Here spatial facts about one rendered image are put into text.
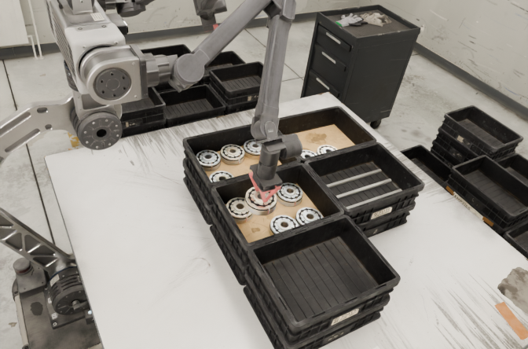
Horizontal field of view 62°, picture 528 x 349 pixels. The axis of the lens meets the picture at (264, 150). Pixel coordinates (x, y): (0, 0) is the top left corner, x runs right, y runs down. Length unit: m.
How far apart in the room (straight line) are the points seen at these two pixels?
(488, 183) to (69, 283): 2.21
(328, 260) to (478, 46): 3.68
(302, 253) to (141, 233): 0.62
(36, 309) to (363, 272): 1.38
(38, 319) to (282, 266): 1.11
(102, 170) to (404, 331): 1.36
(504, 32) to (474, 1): 0.43
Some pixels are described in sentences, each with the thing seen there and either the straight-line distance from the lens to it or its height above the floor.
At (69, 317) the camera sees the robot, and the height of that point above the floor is 0.26.
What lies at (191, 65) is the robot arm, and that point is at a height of 1.47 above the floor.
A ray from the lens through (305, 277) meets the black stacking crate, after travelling 1.52.
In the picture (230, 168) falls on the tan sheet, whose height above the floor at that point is 0.83.
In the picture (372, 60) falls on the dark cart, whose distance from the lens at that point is 3.23.
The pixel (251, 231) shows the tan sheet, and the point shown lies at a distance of 1.61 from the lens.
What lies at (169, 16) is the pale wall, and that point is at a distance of 4.70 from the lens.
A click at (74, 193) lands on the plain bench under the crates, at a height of 0.70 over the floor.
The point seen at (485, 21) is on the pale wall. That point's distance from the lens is 4.89.
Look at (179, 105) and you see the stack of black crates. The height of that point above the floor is 0.38.
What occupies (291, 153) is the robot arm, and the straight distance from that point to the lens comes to 1.31.
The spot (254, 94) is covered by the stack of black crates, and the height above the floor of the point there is 0.53.
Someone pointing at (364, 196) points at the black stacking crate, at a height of 0.83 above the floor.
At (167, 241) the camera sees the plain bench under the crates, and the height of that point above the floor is 0.70.
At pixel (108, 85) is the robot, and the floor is 1.45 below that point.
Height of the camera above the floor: 2.04
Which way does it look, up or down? 39 degrees down
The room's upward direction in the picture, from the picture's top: 9 degrees clockwise
